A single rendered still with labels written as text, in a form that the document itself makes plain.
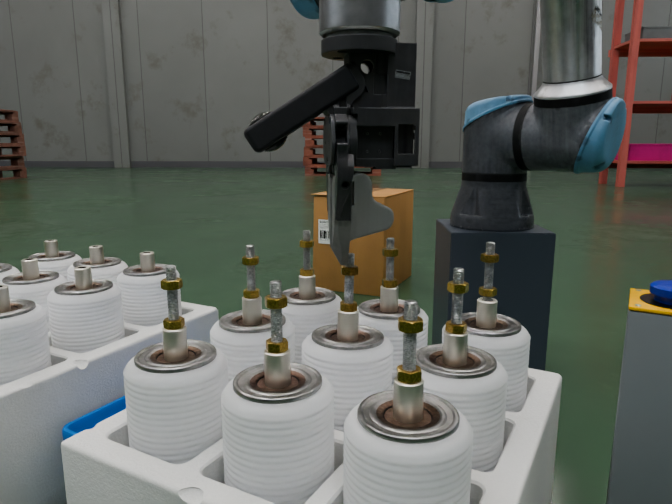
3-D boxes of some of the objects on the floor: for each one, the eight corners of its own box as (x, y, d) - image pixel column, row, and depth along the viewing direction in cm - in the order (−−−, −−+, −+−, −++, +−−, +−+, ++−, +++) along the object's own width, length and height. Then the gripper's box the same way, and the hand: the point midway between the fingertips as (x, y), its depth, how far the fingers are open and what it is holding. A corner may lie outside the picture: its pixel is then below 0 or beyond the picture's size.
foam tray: (293, 428, 87) (292, 322, 83) (551, 506, 68) (562, 373, 65) (76, 606, 54) (58, 441, 50) (464, 852, 35) (479, 617, 31)
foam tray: (74, 364, 112) (66, 280, 109) (223, 405, 95) (219, 307, 91) (-163, 460, 78) (-186, 343, 75) (0, 552, 61) (-20, 404, 57)
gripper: (425, 33, 47) (417, 272, 51) (400, 51, 55) (394, 254, 60) (326, 30, 46) (326, 275, 50) (316, 49, 54) (317, 255, 58)
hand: (336, 252), depth 54 cm, fingers closed
